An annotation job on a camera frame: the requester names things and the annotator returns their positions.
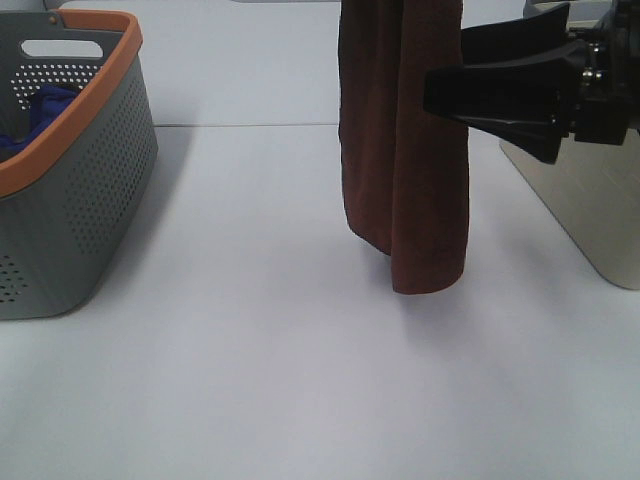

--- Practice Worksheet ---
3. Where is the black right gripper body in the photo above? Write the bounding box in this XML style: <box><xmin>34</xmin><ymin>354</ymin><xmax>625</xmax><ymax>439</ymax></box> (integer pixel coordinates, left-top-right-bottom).
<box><xmin>568</xmin><ymin>1</ymin><xmax>639</xmax><ymax>145</ymax></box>

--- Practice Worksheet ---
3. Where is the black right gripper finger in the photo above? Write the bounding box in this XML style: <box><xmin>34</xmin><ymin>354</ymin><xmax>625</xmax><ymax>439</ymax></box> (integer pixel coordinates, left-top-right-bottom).
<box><xmin>461</xmin><ymin>2</ymin><xmax>586</xmax><ymax>65</ymax></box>
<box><xmin>423</xmin><ymin>40</ymin><xmax>586</xmax><ymax>164</ymax></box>

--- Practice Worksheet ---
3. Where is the brown towel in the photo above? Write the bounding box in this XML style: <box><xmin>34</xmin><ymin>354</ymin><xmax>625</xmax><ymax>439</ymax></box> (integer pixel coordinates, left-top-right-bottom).
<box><xmin>337</xmin><ymin>1</ymin><xmax>469</xmax><ymax>295</ymax></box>

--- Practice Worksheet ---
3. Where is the beige bin with grey rim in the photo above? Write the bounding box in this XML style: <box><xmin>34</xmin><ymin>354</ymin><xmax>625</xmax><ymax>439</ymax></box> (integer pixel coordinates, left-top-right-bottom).
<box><xmin>500</xmin><ymin>1</ymin><xmax>639</xmax><ymax>290</ymax></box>

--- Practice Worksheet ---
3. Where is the grey basket with orange rim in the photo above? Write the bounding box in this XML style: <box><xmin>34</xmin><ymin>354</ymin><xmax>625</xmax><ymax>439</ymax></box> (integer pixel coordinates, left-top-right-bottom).
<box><xmin>1</xmin><ymin>9</ymin><xmax>158</xmax><ymax>320</ymax></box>

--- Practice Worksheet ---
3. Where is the blue cloth in basket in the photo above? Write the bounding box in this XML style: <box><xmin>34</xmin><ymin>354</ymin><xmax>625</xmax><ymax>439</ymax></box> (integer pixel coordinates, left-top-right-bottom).
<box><xmin>1</xmin><ymin>84</ymin><xmax>81</xmax><ymax>161</ymax></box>

